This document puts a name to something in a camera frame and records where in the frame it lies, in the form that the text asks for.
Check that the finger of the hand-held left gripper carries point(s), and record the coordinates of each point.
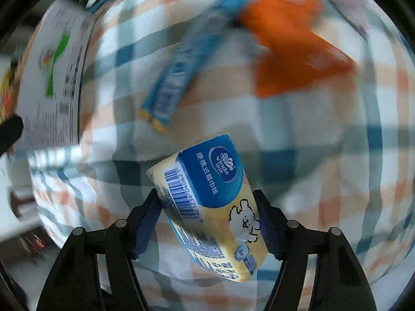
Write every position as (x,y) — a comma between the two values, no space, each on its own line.
(9,131)

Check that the white printed cardboard box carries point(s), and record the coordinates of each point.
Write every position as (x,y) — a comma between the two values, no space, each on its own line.
(53,81)

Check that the plaid bed sheet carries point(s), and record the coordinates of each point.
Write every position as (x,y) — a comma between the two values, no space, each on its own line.
(308,168)

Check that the yellow blue tissue pack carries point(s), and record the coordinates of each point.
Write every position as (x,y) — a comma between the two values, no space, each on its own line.
(210,207)

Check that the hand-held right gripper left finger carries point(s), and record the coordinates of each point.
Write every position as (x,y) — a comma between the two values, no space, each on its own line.
(146,230)

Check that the orange packet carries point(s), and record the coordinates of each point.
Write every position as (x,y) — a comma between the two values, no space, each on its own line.
(291,45)

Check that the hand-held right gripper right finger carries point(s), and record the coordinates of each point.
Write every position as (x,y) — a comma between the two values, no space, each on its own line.
(269,233)

